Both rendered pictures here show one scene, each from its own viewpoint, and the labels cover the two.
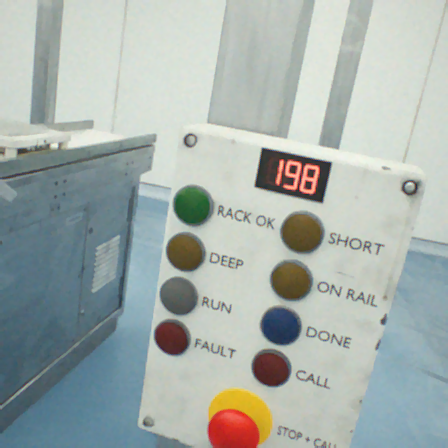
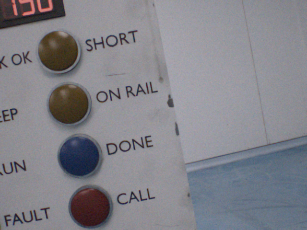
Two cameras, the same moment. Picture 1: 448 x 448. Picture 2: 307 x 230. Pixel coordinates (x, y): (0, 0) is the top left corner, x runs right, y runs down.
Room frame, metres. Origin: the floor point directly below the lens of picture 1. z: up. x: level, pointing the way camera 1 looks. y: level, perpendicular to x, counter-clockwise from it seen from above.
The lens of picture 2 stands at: (0.10, -0.05, 0.99)
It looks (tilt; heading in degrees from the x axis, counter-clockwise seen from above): 3 degrees down; 345
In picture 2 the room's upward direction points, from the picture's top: 11 degrees counter-clockwise
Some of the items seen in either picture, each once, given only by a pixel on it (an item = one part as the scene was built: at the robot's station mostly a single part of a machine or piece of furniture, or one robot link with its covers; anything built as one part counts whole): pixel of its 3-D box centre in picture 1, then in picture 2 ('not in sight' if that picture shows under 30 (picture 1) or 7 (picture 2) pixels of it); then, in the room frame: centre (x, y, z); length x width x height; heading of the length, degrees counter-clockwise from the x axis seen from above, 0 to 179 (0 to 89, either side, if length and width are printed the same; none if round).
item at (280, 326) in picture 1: (280, 326); (79, 156); (0.33, -0.05, 0.96); 0.03 x 0.01 x 0.03; 76
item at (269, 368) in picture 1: (270, 369); (89, 207); (0.33, -0.05, 0.92); 0.03 x 0.01 x 0.03; 76
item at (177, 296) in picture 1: (177, 296); not in sight; (0.35, 0.02, 0.96); 0.03 x 0.01 x 0.03; 76
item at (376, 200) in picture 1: (268, 306); (69, 155); (0.37, -0.05, 0.96); 0.17 x 0.06 x 0.26; 76
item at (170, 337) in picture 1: (171, 338); not in sight; (0.35, 0.02, 0.92); 0.03 x 0.01 x 0.03; 76
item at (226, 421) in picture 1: (237, 423); not in sight; (0.33, -0.04, 0.87); 0.04 x 0.04 x 0.04; 76
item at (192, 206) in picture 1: (192, 206); not in sight; (0.35, 0.02, 1.03); 0.03 x 0.01 x 0.03; 76
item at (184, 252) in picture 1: (184, 252); not in sight; (0.35, 0.02, 0.99); 0.03 x 0.01 x 0.03; 76
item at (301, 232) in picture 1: (301, 233); (57, 51); (0.33, -0.05, 1.03); 0.03 x 0.01 x 0.03; 76
